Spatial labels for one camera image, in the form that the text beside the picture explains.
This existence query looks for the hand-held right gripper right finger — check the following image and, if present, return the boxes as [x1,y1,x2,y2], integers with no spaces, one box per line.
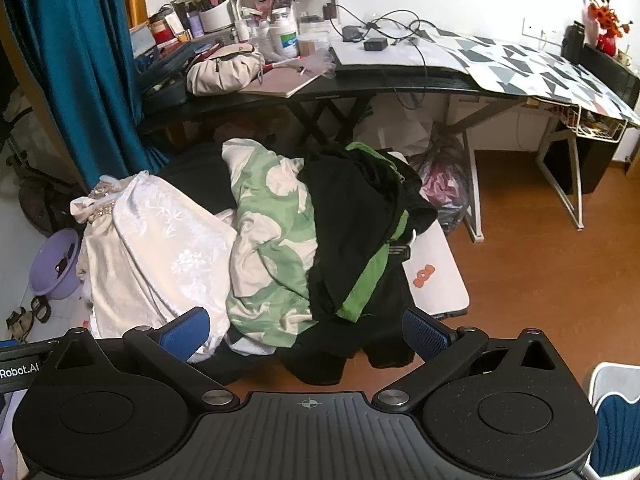
[371,306,559,409]

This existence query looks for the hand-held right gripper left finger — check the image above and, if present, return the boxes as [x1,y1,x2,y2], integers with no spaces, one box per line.
[52,306,241,409]

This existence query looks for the black shirt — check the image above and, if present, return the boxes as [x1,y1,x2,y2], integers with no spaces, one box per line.
[299,146,439,313]

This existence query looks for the plastic bag of clothes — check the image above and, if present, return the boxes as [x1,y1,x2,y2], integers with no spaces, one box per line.
[410,125,473,233]

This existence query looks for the black pants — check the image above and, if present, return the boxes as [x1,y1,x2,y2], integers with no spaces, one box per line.
[220,240,418,387]

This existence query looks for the white embroidered dress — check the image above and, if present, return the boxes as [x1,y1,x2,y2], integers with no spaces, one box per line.
[70,170,238,363]

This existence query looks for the purple plastic basin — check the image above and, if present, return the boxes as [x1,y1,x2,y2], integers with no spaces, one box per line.
[29,229,83,301]

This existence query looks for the green floral garment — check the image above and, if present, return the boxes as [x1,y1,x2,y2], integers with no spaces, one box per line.
[221,137,321,350]

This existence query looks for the black fabric seat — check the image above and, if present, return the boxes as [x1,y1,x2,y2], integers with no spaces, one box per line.
[160,142,238,213]

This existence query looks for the blue and white chair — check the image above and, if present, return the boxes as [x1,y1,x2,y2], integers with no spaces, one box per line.
[582,362,640,480]

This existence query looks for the black cabinet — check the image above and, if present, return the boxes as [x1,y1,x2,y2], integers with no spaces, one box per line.
[542,127,617,196]

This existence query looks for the dark storage case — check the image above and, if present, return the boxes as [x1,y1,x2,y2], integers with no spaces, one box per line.
[134,40,211,113]

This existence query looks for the beige cloth bag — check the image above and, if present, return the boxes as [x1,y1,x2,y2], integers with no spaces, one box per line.
[186,44,266,97]

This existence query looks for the black desk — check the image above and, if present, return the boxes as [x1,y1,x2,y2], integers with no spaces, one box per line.
[137,60,531,148]

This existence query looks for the beige notebook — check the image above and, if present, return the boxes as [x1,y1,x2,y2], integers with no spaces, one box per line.
[239,62,321,99]

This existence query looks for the white desk pad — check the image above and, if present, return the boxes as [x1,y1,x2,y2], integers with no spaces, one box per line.
[329,39,468,70]

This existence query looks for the geometric patterned mat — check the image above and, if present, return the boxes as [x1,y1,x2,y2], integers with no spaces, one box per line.
[417,27,640,126]

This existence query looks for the teal curtain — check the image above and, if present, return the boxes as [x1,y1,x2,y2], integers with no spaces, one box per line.
[0,0,171,188]

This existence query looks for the cluster of cosmetics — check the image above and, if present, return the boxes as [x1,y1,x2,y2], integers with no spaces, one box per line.
[129,0,271,61]

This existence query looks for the white plastic bottle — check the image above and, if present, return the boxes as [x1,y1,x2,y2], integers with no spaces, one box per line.
[269,12,301,61]

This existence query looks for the white makeup brush holder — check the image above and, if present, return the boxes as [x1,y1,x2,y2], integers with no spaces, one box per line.
[184,0,236,36]

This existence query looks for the black box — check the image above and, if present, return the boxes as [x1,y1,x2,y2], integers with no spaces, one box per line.
[580,42,640,111]

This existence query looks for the black cylindrical device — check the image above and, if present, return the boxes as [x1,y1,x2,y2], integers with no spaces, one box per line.
[561,21,587,59]

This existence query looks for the clear plastic container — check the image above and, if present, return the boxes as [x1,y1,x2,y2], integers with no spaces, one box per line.
[296,0,342,38]

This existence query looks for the red flower vase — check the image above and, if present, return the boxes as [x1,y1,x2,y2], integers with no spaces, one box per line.
[582,0,635,56]

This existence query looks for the white metal desk frame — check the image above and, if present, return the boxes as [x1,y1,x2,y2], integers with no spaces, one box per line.
[447,97,586,243]

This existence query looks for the white wire basket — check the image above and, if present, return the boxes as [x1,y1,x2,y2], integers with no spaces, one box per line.
[552,102,628,143]

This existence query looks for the black cable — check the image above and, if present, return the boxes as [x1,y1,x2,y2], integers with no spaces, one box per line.
[332,4,453,73]

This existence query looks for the white wall socket panel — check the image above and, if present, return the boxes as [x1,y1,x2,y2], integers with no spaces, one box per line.
[522,17,562,43]

